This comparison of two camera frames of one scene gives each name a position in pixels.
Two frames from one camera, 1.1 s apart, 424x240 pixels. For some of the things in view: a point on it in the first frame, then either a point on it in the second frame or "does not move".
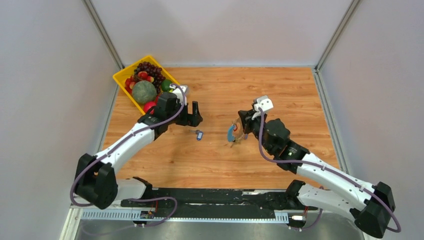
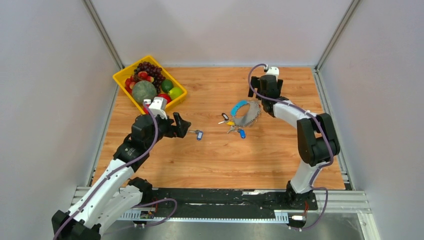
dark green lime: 165,84 does not move
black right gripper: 246,117 → 255,83
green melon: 144,92 does not move
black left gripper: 193,119 → 179,130
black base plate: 222,199 does not move
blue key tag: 199,135 does not move
